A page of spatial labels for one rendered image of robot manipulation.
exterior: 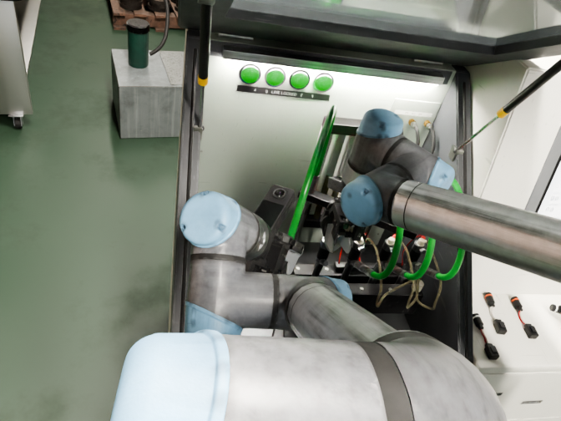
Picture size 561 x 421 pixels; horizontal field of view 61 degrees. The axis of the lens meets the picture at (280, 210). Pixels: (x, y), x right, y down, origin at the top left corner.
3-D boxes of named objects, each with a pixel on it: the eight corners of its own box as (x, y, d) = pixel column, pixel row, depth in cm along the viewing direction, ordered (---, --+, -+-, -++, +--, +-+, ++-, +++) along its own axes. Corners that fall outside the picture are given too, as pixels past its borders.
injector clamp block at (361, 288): (286, 329, 127) (298, 293, 117) (281, 299, 134) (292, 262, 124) (403, 328, 134) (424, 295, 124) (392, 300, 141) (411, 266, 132)
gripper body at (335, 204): (331, 242, 99) (347, 198, 91) (322, 214, 105) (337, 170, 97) (366, 244, 100) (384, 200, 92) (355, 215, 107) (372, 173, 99)
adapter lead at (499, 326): (504, 335, 119) (508, 330, 118) (496, 334, 119) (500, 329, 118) (489, 296, 129) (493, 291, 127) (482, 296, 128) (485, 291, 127)
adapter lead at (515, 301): (535, 339, 120) (540, 334, 119) (528, 338, 120) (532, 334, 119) (515, 301, 129) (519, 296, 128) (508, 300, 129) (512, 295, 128)
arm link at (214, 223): (171, 251, 61) (178, 187, 63) (210, 262, 71) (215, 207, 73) (226, 251, 59) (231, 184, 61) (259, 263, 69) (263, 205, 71)
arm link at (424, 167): (413, 220, 80) (363, 185, 85) (446, 198, 87) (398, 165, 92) (432, 184, 75) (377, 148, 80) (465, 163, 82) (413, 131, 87)
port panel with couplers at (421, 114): (361, 198, 139) (398, 104, 119) (359, 191, 142) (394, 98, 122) (402, 200, 142) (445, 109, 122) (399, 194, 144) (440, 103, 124)
